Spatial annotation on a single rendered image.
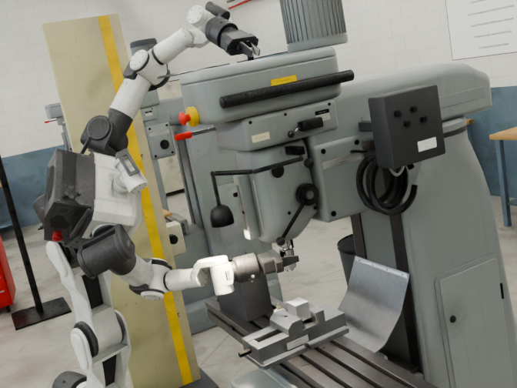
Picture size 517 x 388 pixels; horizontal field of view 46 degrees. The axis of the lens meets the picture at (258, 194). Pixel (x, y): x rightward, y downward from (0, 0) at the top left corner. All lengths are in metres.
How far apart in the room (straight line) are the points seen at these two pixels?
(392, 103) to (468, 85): 0.61
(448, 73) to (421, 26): 5.35
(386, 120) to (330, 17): 0.42
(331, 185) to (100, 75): 1.93
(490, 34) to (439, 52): 0.77
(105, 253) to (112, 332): 0.55
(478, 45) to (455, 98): 4.74
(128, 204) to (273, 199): 0.46
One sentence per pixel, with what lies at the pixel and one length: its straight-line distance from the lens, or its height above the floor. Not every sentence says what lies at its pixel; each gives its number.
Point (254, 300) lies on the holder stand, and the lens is 2.36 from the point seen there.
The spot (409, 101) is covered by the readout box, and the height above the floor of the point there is 1.69.
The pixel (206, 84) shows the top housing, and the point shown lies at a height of 1.85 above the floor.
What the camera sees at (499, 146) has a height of 0.77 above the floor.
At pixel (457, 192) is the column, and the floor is 1.32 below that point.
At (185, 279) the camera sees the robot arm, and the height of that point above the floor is 1.23.
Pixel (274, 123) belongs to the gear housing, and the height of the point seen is 1.70.
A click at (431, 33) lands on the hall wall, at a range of 7.47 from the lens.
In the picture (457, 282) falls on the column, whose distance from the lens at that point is 2.23.
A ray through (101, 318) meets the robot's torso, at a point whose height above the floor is 1.09.
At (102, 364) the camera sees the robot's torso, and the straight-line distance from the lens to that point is 2.45.
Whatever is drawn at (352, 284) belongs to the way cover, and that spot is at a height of 1.00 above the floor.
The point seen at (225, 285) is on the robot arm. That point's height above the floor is 1.21.
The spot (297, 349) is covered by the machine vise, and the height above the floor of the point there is 0.95.
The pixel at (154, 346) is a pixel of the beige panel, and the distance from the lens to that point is 3.84.
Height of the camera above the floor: 1.87
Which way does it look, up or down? 12 degrees down
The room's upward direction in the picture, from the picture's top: 11 degrees counter-clockwise
